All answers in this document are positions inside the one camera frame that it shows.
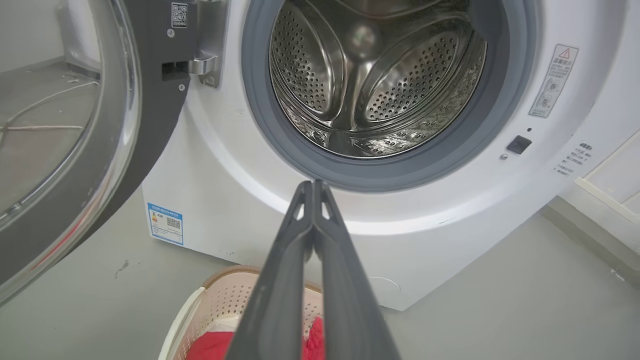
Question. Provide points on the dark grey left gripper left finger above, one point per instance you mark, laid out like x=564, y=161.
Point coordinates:
x=277, y=300

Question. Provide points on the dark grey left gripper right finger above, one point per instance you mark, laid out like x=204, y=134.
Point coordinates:
x=350, y=300

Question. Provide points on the red cloth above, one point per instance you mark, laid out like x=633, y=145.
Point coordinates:
x=210, y=347

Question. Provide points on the cream perforated laundry basket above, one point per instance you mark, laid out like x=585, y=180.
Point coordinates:
x=220, y=295

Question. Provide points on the stainless steel washing machine drum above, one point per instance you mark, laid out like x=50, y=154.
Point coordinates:
x=400, y=100

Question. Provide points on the washing machine glass door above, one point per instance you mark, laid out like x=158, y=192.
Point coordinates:
x=150, y=125

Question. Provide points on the round white filter cap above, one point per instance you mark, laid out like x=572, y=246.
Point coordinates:
x=386, y=286

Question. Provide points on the white front-load washing machine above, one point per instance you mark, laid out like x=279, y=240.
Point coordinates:
x=240, y=200

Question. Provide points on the blue energy label sticker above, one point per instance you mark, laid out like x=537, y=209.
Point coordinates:
x=165, y=223

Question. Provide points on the grey rubber door gasket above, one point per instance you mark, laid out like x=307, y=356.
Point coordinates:
x=280, y=150

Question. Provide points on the black door latch slot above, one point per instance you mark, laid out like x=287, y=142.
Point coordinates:
x=519, y=144

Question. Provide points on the metal door hinge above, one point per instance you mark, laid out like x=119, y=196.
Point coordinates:
x=210, y=65

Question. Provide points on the warning sticker with triangle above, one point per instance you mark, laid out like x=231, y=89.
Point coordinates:
x=553, y=80

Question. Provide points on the white QR code sticker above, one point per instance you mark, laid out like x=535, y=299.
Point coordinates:
x=179, y=15

